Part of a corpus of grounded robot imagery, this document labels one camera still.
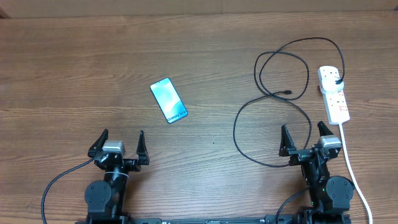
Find white charger plug adapter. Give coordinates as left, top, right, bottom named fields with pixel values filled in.
left=320, top=75, right=345, bottom=94

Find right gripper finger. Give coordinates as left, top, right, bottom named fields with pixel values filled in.
left=317, top=121, right=333, bottom=136
left=279, top=124, right=296, bottom=157

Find white power strip cord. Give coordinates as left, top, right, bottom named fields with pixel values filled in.
left=338, top=123, right=374, bottom=224

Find white power strip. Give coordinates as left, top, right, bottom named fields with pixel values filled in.
left=317, top=66, right=350, bottom=125

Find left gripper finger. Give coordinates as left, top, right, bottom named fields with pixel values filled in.
left=136, top=130, right=150, bottom=165
left=88, top=129, right=109, bottom=157

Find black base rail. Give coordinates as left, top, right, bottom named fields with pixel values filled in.
left=75, top=214, right=352, bottom=224

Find blue Samsung Galaxy smartphone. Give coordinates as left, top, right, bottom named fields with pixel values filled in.
left=150, top=77, right=188, bottom=124

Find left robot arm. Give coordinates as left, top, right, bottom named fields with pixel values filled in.
left=85, top=129, right=150, bottom=223

